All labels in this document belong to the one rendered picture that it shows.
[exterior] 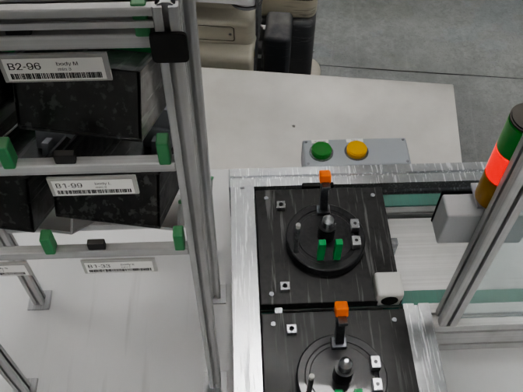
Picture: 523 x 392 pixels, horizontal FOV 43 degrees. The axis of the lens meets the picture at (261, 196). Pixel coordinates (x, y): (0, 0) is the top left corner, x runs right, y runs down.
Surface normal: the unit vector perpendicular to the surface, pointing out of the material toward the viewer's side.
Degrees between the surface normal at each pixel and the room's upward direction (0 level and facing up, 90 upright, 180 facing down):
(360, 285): 0
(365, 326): 0
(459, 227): 90
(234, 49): 8
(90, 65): 90
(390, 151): 0
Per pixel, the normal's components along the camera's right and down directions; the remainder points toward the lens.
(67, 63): 0.04, 0.81
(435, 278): 0.01, -0.58
